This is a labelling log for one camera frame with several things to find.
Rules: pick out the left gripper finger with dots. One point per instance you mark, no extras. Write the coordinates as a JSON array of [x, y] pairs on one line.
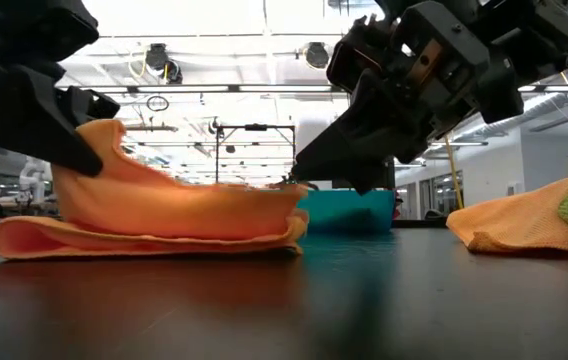
[[19, 120], [89, 105]]

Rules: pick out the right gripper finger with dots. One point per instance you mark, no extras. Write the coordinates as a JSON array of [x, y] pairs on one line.
[[351, 65], [359, 145]]

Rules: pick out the orange microfiber towel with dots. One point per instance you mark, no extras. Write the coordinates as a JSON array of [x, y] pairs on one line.
[[514, 220], [164, 215]]

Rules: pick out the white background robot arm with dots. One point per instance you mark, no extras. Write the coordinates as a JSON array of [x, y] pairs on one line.
[[34, 180]]

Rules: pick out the teal plastic bin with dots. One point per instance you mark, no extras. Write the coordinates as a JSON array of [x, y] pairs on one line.
[[334, 210]]

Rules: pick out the black rounded object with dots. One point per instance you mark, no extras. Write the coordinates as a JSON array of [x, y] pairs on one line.
[[435, 216]]

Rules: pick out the silver ventilation duct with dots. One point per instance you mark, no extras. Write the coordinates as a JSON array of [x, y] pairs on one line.
[[539, 107]]

